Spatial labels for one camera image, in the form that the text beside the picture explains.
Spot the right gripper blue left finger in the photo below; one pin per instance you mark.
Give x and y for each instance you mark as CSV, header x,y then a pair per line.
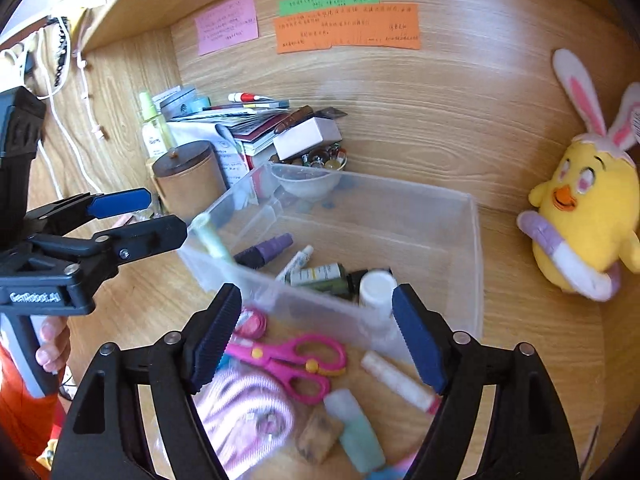
x,y
206,337

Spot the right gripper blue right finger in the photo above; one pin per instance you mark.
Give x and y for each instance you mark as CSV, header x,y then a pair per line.
x,y
426,335

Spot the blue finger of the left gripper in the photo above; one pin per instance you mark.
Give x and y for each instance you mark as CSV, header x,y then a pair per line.
x,y
123,202

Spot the white small bottle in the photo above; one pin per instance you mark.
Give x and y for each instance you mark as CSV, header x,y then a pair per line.
x,y
376,292

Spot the dark green spray bottle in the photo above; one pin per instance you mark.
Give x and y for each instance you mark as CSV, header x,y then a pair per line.
x,y
332,279

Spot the white ointment tube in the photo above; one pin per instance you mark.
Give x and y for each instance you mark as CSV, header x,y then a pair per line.
x,y
300,260

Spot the wooden block stamp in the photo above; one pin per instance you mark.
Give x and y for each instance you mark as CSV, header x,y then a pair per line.
x,y
319,436

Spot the pale green tube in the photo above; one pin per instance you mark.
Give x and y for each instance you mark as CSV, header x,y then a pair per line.
x,y
203,228

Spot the left hand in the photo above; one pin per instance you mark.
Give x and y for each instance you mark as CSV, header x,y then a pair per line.
x,y
54,350

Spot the clear lip balm tube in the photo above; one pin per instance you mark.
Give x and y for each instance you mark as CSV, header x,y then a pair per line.
x,y
421,397

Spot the pink tape roll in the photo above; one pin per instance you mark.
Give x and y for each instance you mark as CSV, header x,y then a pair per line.
x,y
252,324

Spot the brown mug with lid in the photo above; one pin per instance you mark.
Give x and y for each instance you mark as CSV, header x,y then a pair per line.
x,y
188,179

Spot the purple black pen bottle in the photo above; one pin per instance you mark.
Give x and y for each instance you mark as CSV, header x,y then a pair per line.
x,y
259,255

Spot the pink scissors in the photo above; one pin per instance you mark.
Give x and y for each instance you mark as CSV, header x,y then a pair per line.
x,y
303,365

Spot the teal small bottle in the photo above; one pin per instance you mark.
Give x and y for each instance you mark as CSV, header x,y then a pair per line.
x,y
358,438

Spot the stack of papers and books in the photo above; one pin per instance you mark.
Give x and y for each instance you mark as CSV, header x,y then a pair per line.
x,y
236,130

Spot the red white marker pen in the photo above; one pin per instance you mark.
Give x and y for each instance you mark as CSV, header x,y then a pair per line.
x,y
245,97

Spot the clear plastic storage bin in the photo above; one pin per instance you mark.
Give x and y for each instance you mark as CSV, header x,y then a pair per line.
x,y
428,236

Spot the white bowl with beads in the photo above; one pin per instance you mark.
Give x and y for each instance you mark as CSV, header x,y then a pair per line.
x,y
313,175

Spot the white small box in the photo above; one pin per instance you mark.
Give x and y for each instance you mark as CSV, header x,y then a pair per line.
x,y
306,136

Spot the yellow chick plush toy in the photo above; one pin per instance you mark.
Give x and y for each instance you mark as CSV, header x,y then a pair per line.
x,y
583,220

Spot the pink sticky note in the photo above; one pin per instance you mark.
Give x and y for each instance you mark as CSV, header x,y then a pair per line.
x,y
225,25

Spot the orange sticky note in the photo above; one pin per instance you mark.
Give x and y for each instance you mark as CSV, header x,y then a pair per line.
x,y
388,25

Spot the green sticky note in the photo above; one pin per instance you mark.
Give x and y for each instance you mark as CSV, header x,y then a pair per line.
x,y
327,0

